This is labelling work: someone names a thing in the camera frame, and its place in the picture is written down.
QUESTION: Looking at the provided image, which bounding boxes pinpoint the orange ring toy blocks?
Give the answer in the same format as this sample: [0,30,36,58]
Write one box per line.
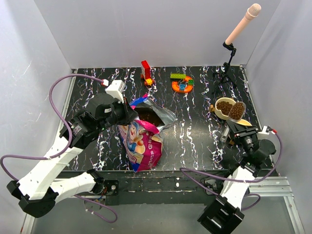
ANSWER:
[172,76,194,93]

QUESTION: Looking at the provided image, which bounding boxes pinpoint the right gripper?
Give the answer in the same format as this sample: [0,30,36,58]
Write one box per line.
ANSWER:
[226,119,259,156]

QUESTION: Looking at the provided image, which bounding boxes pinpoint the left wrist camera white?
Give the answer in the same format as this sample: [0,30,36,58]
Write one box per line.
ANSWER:
[102,79,125,103]

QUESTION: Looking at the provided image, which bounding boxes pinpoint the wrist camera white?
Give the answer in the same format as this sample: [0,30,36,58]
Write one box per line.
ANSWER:
[102,79,125,103]
[257,126,277,139]

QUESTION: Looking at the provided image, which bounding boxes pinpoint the cream bowl far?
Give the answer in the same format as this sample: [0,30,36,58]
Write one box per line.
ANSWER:
[209,97,236,120]

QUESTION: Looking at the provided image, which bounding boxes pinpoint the cream bowl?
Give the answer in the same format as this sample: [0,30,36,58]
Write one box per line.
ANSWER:
[209,97,236,120]
[228,118,253,146]

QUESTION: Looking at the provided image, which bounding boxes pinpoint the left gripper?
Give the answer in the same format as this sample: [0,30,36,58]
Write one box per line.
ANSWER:
[98,96,139,132]

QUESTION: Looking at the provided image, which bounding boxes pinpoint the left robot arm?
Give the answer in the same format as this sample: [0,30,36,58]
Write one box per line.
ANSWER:
[7,93,138,218]

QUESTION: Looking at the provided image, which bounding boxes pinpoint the black microphone tripod stand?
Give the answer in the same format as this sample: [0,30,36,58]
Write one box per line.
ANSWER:
[213,42,237,94]

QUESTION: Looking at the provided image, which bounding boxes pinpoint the red toy block figure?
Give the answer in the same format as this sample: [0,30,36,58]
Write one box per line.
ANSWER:
[140,60,155,86]

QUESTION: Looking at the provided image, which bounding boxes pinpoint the aluminium rail frame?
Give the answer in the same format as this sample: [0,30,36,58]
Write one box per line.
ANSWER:
[20,176,305,234]

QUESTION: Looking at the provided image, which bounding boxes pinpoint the green toy brick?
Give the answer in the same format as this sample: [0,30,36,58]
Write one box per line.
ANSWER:
[170,73,186,79]

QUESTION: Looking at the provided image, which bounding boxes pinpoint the clear plastic scoop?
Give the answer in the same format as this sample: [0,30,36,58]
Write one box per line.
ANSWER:
[228,102,246,121]

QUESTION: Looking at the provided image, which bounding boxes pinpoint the cream bowl near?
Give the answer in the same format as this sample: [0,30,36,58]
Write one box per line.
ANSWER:
[228,118,253,146]

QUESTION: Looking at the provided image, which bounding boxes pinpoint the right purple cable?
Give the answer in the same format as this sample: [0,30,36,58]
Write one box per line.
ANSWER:
[179,130,283,212]

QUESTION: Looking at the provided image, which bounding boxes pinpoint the pink microphone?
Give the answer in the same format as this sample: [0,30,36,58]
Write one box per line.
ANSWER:
[225,3,261,45]

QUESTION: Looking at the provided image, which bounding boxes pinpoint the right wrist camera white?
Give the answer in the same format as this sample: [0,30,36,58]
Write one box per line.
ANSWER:
[257,126,277,139]

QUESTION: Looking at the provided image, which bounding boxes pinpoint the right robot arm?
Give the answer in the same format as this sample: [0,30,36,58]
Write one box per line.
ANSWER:
[197,120,277,234]

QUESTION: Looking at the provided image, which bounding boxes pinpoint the pink blue pet food bag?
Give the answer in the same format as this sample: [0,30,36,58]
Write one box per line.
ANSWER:
[118,95,177,172]

